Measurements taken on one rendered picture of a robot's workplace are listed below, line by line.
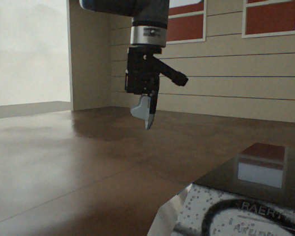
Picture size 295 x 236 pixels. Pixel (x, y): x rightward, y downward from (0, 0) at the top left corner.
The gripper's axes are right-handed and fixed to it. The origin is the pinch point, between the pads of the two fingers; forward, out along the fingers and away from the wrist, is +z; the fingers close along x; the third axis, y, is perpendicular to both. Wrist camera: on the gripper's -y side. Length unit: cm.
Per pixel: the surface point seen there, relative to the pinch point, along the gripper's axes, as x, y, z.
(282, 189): 36.1, -14.1, 1.3
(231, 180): 31.6, -8.2, 1.8
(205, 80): -601, -247, 4
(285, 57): -471, -372, -62
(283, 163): 25.0, -22.3, 1.1
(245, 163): 23.8, -15.0, 1.7
